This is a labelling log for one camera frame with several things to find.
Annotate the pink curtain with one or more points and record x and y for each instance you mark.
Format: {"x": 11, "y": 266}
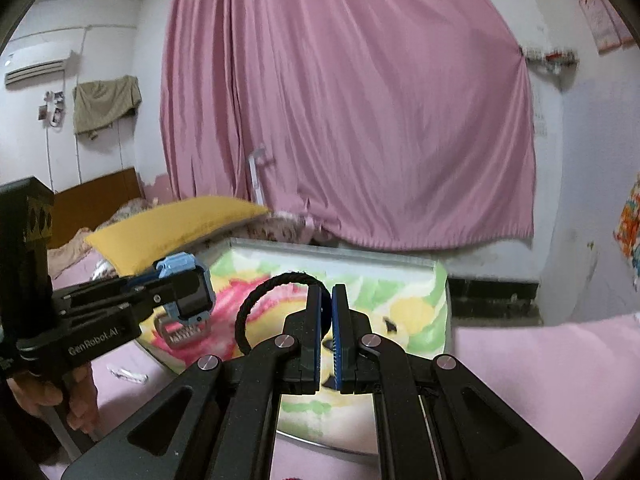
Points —
{"x": 350, "y": 110}

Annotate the group of wall certificates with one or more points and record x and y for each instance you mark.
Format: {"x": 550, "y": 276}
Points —
{"x": 605, "y": 25}

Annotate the olive hanging towel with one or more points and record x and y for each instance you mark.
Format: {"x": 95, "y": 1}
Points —
{"x": 105, "y": 105}

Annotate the yellow pillow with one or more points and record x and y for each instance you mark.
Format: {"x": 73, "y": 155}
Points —
{"x": 165, "y": 230}

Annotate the floral patterned pillow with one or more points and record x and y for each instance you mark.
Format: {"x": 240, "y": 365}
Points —
{"x": 282, "y": 227}

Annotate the wooden headboard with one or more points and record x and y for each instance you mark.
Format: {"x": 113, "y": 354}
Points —
{"x": 90, "y": 200}

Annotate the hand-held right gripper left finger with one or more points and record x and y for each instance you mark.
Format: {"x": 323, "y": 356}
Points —
{"x": 315, "y": 340}

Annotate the person's left hand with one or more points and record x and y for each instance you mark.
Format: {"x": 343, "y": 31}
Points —
{"x": 82, "y": 400}

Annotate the grey box with colourful lining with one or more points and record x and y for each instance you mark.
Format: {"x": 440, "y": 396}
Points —
{"x": 400, "y": 300}

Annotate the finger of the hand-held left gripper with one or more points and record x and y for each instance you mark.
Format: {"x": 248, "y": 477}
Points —
{"x": 115, "y": 284}
{"x": 120, "y": 310}

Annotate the peach quilt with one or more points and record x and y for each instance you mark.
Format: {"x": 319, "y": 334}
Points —
{"x": 75, "y": 250}

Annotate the colourful wall hanging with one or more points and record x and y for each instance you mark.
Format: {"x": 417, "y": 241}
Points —
{"x": 629, "y": 230}

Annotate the pink bedsheet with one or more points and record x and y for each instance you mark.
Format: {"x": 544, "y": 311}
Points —
{"x": 525, "y": 360}

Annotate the small white object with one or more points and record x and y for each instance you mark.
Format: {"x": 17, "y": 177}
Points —
{"x": 127, "y": 375}

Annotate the blue watch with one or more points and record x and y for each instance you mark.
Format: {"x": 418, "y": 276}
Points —
{"x": 175, "y": 262}

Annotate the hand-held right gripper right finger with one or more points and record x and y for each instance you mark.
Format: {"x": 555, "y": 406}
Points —
{"x": 341, "y": 340}

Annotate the white air conditioner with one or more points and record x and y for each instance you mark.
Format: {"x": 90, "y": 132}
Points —
{"x": 35, "y": 71}

